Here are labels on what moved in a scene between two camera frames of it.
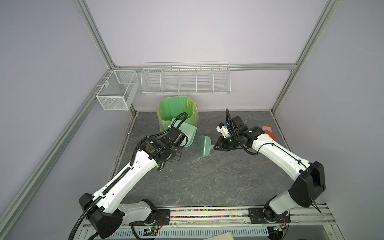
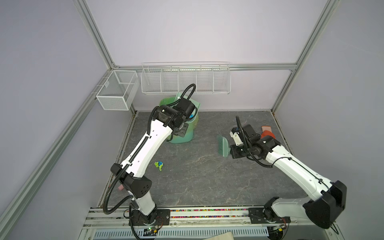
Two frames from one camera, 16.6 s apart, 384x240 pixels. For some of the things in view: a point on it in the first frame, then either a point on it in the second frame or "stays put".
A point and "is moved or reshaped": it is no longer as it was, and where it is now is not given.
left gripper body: (175, 156) → (183, 130)
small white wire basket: (119, 90) stays put
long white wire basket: (181, 78) stays put
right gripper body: (229, 143) → (238, 151)
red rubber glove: (267, 129) stays put
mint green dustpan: (189, 131) → (193, 105)
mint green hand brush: (204, 145) is moved or reshaped
